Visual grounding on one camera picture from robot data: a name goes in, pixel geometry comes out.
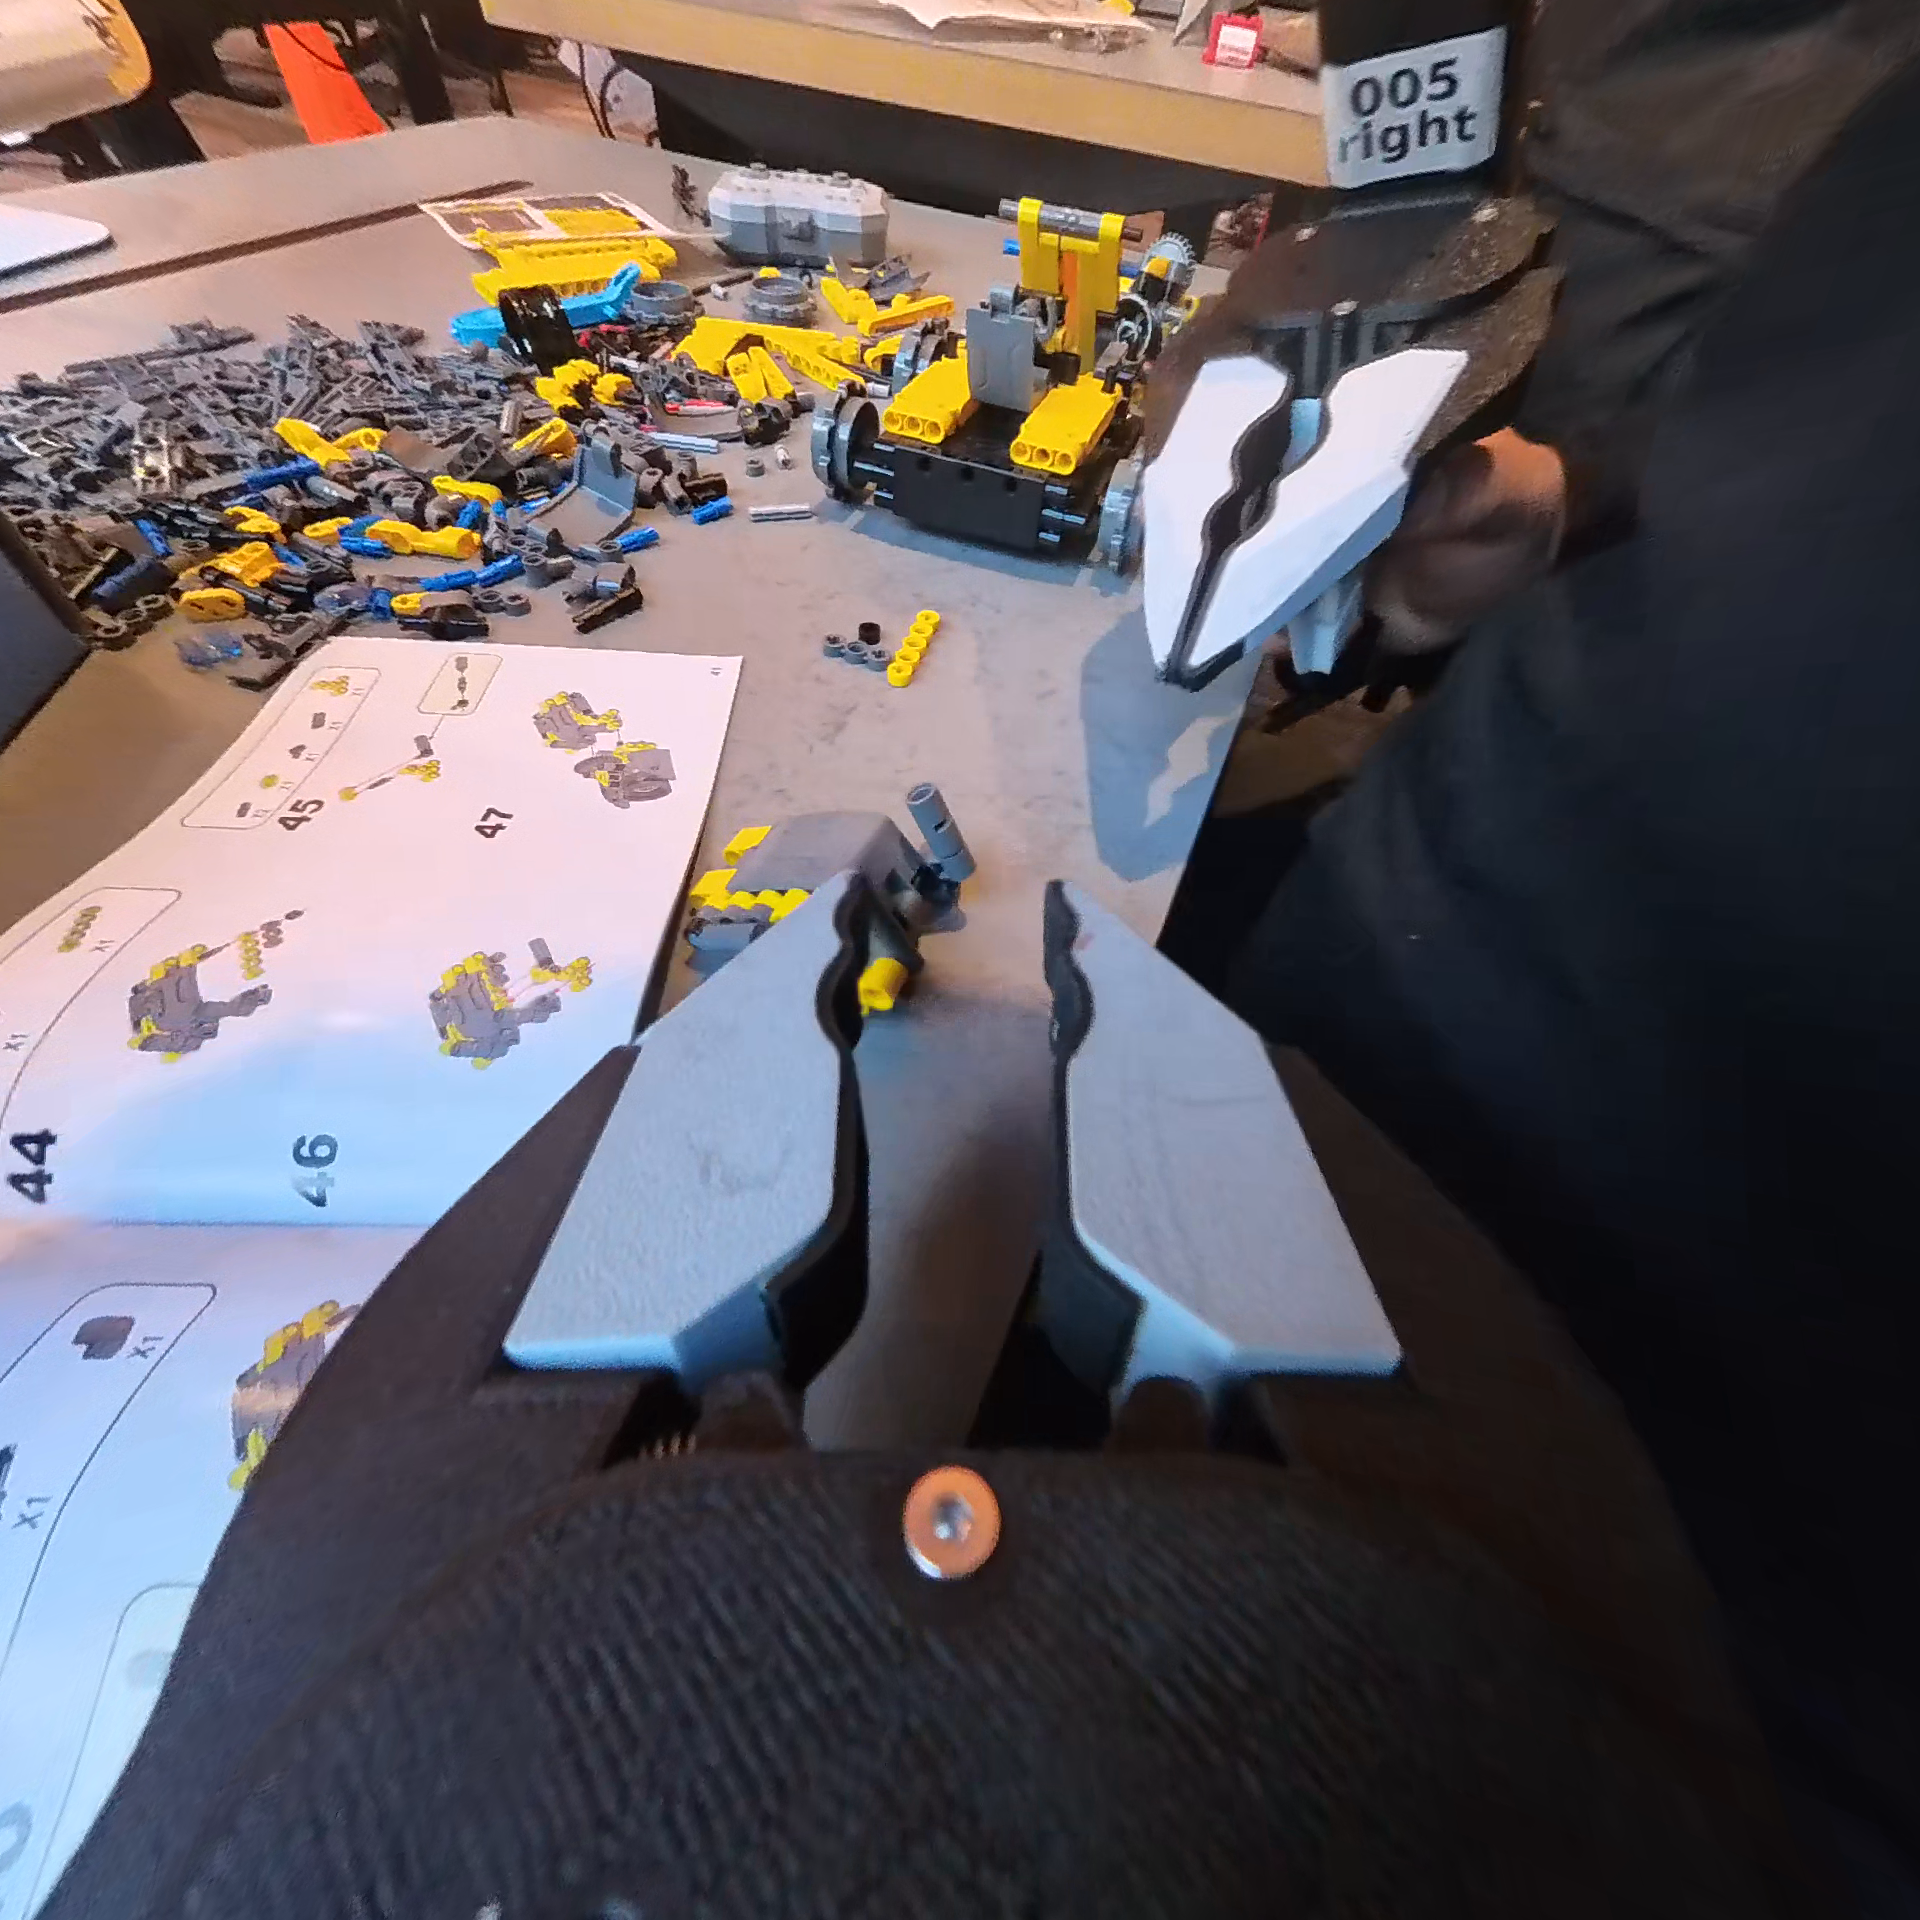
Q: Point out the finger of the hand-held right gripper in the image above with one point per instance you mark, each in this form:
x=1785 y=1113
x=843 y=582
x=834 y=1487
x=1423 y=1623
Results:
x=1194 y=481
x=1350 y=481

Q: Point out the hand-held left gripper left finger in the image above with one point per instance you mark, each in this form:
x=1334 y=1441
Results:
x=719 y=1185

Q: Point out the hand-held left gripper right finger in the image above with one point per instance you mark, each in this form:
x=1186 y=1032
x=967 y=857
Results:
x=1198 y=1185

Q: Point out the yellow five-hole beam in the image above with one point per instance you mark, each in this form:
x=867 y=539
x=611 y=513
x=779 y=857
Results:
x=913 y=646

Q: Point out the grey yellow brick assembly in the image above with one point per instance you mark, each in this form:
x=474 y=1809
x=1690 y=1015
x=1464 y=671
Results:
x=817 y=857

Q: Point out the instruction booklet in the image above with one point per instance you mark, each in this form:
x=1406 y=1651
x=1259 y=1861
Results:
x=450 y=898

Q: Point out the person's right forearm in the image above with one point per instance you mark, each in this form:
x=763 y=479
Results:
x=1694 y=226

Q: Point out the person's right hand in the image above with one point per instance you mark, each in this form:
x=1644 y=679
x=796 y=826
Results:
x=1482 y=509

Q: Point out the black yellow vehicle model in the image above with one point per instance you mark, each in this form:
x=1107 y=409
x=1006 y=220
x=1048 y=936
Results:
x=973 y=481

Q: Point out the small red white box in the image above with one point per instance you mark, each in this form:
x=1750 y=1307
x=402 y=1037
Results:
x=1227 y=36

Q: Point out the small grey three-hole connector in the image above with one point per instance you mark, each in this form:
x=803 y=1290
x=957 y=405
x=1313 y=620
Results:
x=856 y=655

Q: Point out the background table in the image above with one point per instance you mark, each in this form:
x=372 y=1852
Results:
x=973 y=83

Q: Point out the person's dark clothed body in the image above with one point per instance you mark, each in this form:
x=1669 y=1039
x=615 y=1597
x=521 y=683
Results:
x=1649 y=1050

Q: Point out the spread of yellow brick panels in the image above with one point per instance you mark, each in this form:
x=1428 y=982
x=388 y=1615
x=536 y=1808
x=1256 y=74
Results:
x=737 y=346

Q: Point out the grey battery box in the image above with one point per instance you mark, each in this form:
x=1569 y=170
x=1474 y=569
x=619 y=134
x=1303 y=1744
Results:
x=794 y=217

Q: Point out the loose papers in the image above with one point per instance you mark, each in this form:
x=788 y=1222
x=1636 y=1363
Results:
x=973 y=10

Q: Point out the grey curved panel piece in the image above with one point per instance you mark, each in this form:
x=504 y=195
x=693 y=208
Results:
x=609 y=485

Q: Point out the blue brick panel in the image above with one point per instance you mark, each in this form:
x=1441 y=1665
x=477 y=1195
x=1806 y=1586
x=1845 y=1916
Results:
x=486 y=324

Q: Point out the sticker sheet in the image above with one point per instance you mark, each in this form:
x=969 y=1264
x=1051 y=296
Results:
x=493 y=213

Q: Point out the pile of small brick pieces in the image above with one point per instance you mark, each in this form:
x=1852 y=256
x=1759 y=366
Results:
x=225 y=391

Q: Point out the orange object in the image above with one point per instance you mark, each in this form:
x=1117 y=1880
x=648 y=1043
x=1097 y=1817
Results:
x=323 y=83

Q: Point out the white flat device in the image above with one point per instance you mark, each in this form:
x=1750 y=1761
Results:
x=43 y=236

